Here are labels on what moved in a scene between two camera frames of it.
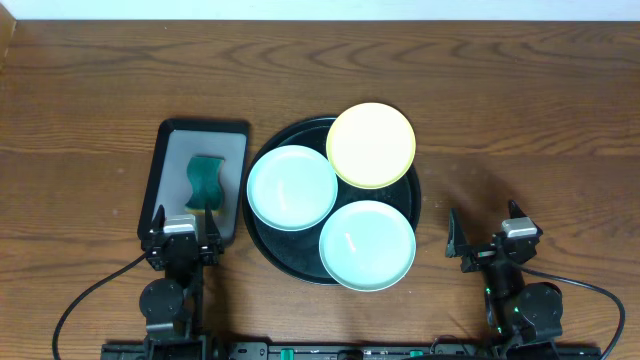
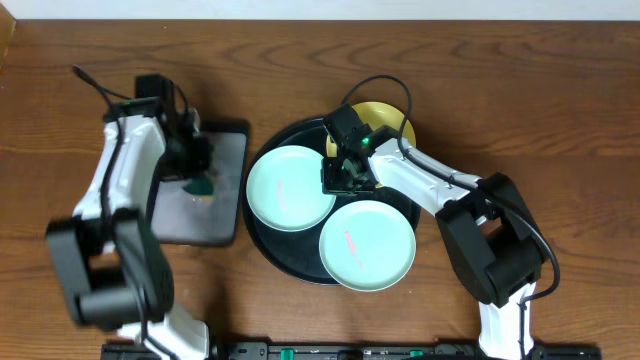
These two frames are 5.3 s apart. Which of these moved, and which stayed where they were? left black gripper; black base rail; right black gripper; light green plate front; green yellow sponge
Moved: left black gripper; right black gripper; green yellow sponge
Stayed: light green plate front; black base rail
